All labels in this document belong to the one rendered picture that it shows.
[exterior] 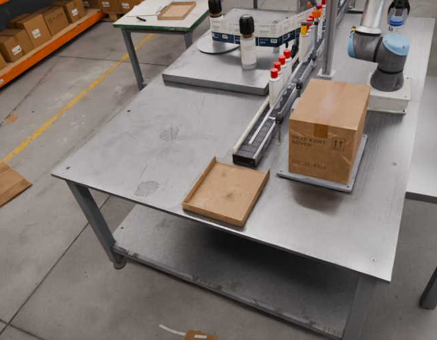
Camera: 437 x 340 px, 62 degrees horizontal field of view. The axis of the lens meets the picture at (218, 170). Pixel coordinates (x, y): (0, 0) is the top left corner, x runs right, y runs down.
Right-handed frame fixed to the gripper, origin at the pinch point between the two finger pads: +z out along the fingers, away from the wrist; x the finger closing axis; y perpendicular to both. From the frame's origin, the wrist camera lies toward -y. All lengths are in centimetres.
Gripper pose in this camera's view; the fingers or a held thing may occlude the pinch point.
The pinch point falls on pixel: (396, 22)
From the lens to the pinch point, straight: 247.8
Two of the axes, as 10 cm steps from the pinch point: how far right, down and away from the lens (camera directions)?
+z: 1.2, 7.3, 6.8
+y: 3.7, -6.7, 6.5
